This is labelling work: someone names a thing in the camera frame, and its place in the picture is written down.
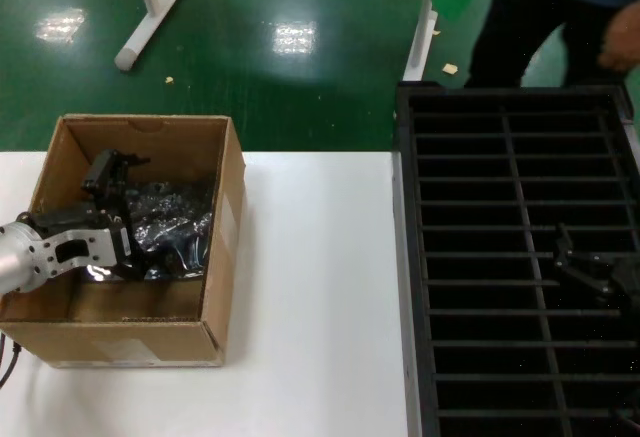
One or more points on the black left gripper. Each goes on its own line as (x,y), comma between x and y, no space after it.
(95,214)

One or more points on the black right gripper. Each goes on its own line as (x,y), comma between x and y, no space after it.
(629,279)

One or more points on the shiny antistatic bag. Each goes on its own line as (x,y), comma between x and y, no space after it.
(170,217)

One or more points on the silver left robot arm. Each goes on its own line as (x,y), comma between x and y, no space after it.
(12,262)

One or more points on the brown cardboard box white label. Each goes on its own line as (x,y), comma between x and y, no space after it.
(125,342)

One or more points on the black slotted plastic container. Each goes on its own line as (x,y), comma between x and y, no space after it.
(407,257)

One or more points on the crumpled yellow paper scrap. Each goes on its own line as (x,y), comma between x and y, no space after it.
(450,69)

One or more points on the person blue shirt black trousers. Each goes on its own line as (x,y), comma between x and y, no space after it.
(520,32)

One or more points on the black left wrist camera module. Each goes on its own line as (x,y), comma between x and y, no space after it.
(122,244)

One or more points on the white table leg frame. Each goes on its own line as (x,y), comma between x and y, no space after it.
(422,42)
(150,22)

